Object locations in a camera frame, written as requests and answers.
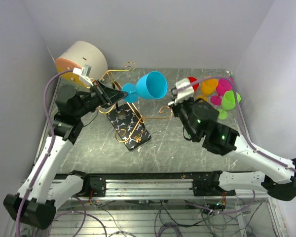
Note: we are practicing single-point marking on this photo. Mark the red plastic wine glass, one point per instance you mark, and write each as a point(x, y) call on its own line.
point(192, 80)

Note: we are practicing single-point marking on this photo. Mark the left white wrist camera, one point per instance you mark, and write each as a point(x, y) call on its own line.
point(83, 74)

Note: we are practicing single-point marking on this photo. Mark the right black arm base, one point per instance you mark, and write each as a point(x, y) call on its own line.
point(205, 184)

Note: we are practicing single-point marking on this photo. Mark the blue plastic wine glass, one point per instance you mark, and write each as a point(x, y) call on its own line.
point(150, 86)

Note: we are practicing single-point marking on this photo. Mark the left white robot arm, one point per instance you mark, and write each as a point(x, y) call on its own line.
point(36, 202)

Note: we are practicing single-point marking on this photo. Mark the aluminium rail frame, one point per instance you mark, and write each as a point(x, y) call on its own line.
point(150, 205)

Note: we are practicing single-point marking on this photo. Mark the orange plastic wine glass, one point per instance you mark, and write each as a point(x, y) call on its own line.
point(208, 87)

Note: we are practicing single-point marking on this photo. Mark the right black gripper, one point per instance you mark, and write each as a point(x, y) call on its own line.
point(176, 106)

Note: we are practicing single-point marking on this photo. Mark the gold wire wine glass rack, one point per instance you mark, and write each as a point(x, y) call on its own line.
point(126, 119)

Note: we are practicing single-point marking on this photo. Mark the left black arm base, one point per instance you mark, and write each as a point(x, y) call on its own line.
point(94, 186)

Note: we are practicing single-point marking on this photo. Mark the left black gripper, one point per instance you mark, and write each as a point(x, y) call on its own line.
point(107, 97)

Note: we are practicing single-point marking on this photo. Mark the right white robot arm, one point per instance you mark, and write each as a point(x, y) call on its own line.
point(273, 175)

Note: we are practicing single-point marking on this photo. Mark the magenta plastic wine glass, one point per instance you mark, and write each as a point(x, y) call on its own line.
point(224, 85)

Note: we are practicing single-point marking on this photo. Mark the round beige drawer cabinet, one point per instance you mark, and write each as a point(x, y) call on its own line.
point(82, 53)

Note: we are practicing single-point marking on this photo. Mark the green plastic wine glass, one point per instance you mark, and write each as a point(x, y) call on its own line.
point(228, 103)

